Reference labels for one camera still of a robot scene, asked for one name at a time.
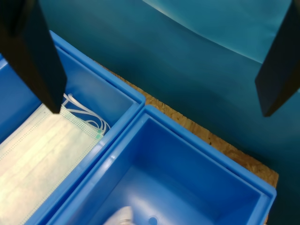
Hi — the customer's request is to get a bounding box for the cotton pad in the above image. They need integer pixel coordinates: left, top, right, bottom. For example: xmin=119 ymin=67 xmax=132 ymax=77
xmin=103 ymin=205 xmax=135 ymax=225

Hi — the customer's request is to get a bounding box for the blue plastic bin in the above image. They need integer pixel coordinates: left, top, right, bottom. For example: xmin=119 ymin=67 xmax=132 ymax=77
xmin=45 ymin=105 xmax=277 ymax=225
xmin=0 ymin=30 xmax=146 ymax=225

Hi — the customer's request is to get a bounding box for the white surgical face mask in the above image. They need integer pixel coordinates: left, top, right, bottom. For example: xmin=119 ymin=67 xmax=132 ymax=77
xmin=0 ymin=93 xmax=111 ymax=225

